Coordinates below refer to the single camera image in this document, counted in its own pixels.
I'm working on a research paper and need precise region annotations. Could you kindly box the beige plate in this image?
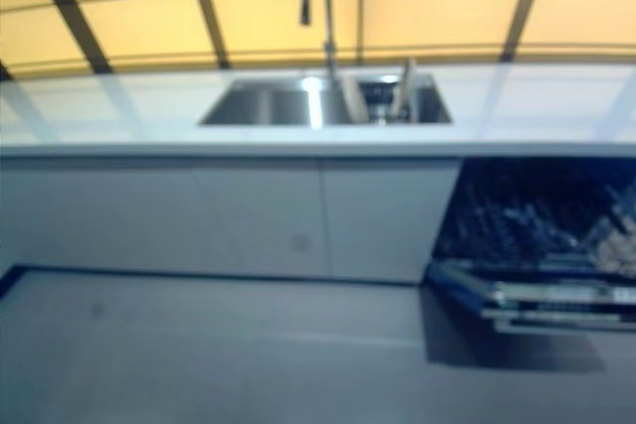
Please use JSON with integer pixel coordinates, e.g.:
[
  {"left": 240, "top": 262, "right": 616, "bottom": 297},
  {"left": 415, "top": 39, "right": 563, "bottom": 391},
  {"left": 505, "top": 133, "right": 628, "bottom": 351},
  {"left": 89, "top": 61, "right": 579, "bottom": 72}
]
[
  {"left": 340, "top": 76, "right": 370, "bottom": 124},
  {"left": 388, "top": 58, "right": 416, "bottom": 122}
]

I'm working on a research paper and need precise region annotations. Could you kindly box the open dishwasher with rack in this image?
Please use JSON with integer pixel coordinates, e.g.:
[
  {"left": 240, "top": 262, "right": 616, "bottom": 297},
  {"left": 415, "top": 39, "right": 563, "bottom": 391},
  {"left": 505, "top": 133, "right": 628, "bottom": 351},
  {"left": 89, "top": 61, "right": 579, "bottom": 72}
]
[{"left": 432, "top": 157, "right": 636, "bottom": 276}]

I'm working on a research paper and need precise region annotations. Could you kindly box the open dishwasher door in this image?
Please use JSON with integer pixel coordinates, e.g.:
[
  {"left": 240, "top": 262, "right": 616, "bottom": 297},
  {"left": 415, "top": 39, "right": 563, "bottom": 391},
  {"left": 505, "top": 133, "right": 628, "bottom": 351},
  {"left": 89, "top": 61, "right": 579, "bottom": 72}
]
[{"left": 427, "top": 261, "right": 636, "bottom": 335}]

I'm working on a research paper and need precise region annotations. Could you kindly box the white kitchen counter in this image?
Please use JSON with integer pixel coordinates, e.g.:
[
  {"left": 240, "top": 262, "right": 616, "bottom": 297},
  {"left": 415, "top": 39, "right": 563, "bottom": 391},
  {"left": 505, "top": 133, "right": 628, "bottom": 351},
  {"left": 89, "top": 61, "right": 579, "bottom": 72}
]
[{"left": 0, "top": 64, "right": 636, "bottom": 159}]

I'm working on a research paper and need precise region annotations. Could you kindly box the chrome pull-down kitchen faucet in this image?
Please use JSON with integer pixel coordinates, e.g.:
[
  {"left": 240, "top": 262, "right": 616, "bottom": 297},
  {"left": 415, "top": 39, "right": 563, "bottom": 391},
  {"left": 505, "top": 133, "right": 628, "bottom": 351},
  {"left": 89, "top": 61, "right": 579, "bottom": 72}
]
[{"left": 298, "top": 0, "right": 341, "bottom": 81}]

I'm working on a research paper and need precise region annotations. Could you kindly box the stainless steel kitchen sink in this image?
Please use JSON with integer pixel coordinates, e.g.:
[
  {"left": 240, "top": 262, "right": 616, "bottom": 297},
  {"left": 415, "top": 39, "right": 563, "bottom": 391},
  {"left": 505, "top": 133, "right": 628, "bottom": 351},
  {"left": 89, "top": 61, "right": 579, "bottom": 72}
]
[{"left": 197, "top": 71, "right": 454, "bottom": 127}]

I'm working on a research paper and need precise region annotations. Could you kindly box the white cabinet door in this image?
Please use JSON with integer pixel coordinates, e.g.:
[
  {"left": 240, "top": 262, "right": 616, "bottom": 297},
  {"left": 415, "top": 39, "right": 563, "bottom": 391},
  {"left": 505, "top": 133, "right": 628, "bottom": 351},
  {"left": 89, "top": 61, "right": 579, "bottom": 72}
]
[
  {"left": 0, "top": 156, "right": 330, "bottom": 280},
  {"left": 317, "top": 157, "right": 461, "bottom": 284}
]

